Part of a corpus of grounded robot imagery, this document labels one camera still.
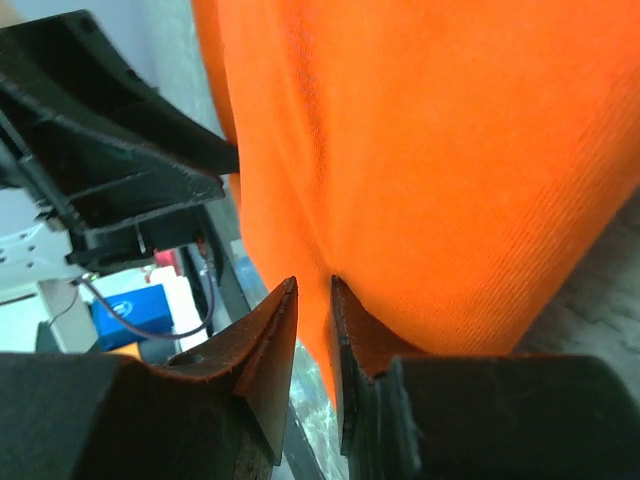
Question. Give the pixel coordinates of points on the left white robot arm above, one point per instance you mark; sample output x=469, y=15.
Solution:
x=32, y=250

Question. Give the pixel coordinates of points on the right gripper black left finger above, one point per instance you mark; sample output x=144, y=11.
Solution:
x=216, y=411

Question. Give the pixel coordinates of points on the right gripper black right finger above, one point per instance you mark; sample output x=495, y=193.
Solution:
x=404, y=413

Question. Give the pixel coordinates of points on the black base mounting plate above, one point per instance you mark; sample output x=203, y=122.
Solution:
x=235, y=280

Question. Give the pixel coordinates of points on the orange polo shirt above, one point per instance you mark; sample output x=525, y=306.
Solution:
x=451, y=161

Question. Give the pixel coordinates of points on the blue box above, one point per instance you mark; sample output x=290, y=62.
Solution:
x=145, y=308

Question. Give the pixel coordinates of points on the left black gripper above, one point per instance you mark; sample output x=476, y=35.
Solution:
x=111, y=162

